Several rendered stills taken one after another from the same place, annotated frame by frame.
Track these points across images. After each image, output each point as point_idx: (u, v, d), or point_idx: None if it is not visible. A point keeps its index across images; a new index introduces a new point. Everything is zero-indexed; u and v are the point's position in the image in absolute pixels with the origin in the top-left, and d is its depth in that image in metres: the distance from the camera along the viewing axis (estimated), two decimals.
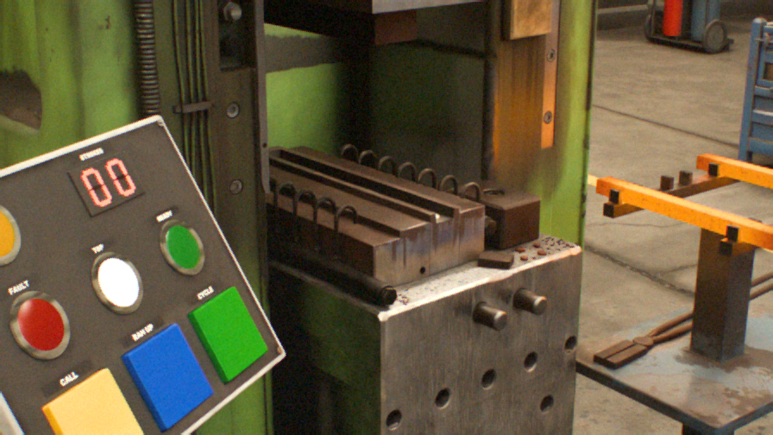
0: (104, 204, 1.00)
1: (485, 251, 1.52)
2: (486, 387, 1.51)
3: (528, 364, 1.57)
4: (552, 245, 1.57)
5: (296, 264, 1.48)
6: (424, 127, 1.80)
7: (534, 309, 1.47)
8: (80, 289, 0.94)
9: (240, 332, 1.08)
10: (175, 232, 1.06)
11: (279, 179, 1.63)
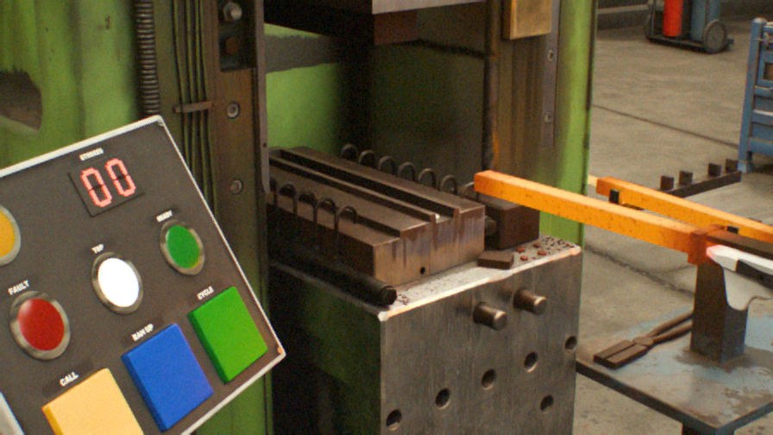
0: (104, 204, 1.00)
1: (485, 251, 1.52)
2: (486, 387, 1.51)
3: (528, 364, 1.57)
4: (552, 245, 1.57)
5: (296, 264, 1.48)
6: (424, 127, 1.80)
7: (534, 309, 1.47)
8: (80, 289, 0.94)
9: (240, 332, 1.08)
10: (175, 232, 1.06)
11: (279, 179, 1.63)
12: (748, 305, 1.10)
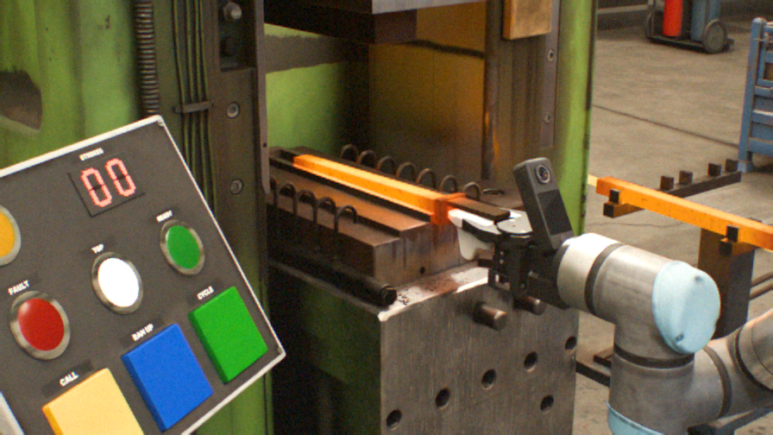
0: (104, 204, 1.00)
1: (485, 251, 1.52)
2: (486, 387, 1.51)
3: (528, 364, 1.57)
4: None
5: (296, 264, 1.48)
6: (424, 127, 1.80)
7: (534, 309, 1.47)
8: (80, 289, 0.94)
9: (240, 332, 1.08)
10: (175, 232, 1.06)
11: (279, 179, 1.63)
12: (474, 255, 1.40)
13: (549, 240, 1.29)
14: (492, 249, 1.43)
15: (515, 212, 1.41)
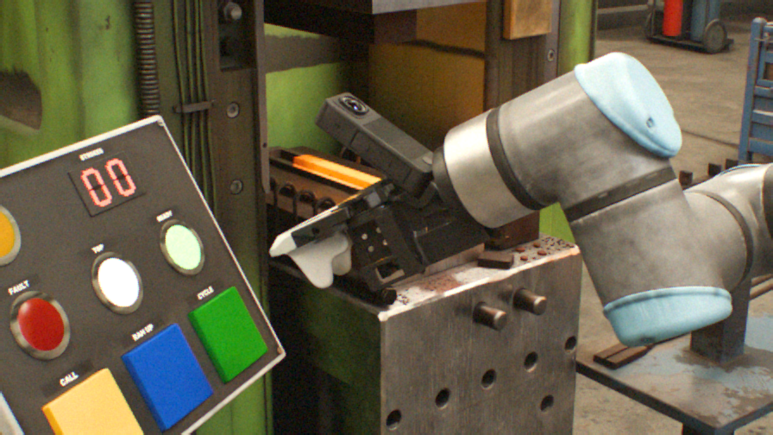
0: (104, 204, 1.00)
1: (485, 251, 1.52)
2: (486, 387, 1.51)
3: (528, 364, 1.57)
4: (552, 245, 1.57)
5: (296, 264, 1.48)
6: (424, 127, 1.80)
7: (534, 309, 1.47)
8: (80, 289, 0.94)
9: (240, 332, 1.08)
10: (175, 232, 1.06)
11: (279, 179, 1.63)
12: (332, 273, 0.98)
13: (414, 166, 0.91)
14: (344, 267, 1.01)
15: None
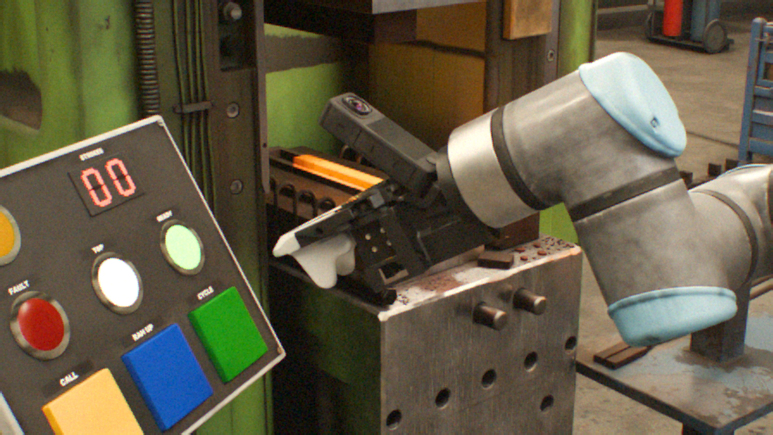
0: (104, 204, 1.00)
1: (485, 251, 1.52)
2: (486, 387, 1.51)
3: (528, 364, 1.57)
4: (552, 245, 1.57)
5: (296, 264, 1.48)
6: (424, 127, 1.80)
7: (534, 309, 1.47)
8: (80, 289, 0.94)
9: (240, 332, 1.08)
10: (175, 232, 1.06)
11: (279, 179, 1.63)
12: (336, 274, 0.97)
13: (417, 166, 0.91)
14: (348, 267, 1.01)
15: None
